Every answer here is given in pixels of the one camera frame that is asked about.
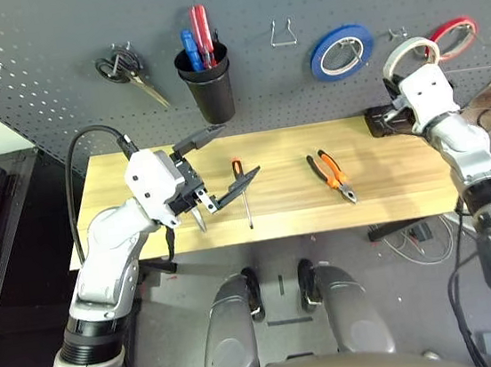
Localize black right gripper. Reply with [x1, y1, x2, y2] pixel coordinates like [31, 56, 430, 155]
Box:
[379, 75, 416, 125]

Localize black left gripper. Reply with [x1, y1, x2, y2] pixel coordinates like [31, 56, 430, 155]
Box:
[157, 119, 267, 220]

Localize orange black screwdriver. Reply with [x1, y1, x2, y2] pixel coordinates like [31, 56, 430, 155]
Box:
[230, 156, 255, 232]

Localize white tape roll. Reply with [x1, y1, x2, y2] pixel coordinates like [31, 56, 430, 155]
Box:
[379, 34, 445, 82]

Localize orange black pliers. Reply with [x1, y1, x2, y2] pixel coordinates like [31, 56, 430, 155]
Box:
[304, 146, 359, 211]

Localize grey metal pegboard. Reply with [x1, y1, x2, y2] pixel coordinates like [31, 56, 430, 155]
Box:
[0, 0, 491, 184]

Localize black tool case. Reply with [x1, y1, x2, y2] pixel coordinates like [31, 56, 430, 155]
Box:
[362, 101, 422, 140]

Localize black plastic cup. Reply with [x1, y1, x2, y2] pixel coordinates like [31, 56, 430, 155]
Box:
[172, 40, 238, 130]

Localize blue tape roll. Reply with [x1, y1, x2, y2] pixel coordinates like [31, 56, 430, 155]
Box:
[305, 21, 379, 84]

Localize red tape roll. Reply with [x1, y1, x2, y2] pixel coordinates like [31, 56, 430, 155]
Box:
[421, 14, 482, 65]

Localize black metal table leg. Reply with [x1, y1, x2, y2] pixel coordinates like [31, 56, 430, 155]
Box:
[366, 215, 436, 243]
[137, 254, 180, 278]

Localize black power adapter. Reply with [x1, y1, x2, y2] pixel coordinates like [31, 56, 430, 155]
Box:
[411, 222, 433, 243]

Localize black robot right foot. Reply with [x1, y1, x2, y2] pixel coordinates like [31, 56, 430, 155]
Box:
[294, 257, 325, 315]

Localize long black floor tape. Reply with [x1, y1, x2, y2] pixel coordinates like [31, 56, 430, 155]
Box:
[266, 315, 313, 328]

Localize silver robot left leg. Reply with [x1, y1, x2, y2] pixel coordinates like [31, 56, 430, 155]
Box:
[193, 272, 262, 367]

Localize silver robot leg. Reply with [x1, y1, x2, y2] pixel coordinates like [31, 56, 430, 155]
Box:
[311, 255, 397, 362]
[193, 272, 262, 367]

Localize silver robot right leg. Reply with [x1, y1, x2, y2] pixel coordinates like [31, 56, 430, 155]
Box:
[311, 255, 397, 362]

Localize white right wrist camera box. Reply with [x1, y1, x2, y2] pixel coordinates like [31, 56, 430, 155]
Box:
[395, 61, 464, 136]

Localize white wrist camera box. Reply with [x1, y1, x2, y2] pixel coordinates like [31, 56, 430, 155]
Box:
[395, 61, 464, 136]
[121, 144, 191, 233]

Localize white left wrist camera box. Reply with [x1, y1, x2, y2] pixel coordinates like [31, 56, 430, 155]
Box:
[121, 144, 191, 233]

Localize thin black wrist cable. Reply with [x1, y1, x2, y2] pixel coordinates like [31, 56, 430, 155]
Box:
[162, 226, 180, 262]

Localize silver trapezoid wire hook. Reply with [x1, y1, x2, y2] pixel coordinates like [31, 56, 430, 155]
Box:
[268, 16, 300, 50]

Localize blue handled screwdriver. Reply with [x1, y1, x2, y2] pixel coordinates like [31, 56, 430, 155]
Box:
[179, 27, 205, 74]

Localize black handled scissors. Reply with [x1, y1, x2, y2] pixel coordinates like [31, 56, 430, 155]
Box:
[93, 39, 173, 117]

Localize thick black camera cable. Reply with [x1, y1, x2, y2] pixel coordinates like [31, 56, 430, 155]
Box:
[58, 119, 153, 264]

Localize white floor cables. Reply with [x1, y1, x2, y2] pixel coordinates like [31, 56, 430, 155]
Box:
[380, 213, 462, 271]

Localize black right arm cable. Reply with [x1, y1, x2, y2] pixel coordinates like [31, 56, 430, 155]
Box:
[437, 203, 491, 367]

